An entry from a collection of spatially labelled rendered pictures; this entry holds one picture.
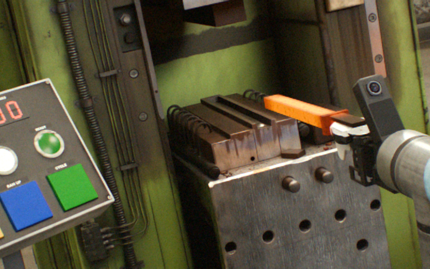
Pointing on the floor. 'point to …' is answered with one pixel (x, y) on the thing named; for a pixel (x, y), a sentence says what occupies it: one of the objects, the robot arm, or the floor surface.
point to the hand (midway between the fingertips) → (340, 121)
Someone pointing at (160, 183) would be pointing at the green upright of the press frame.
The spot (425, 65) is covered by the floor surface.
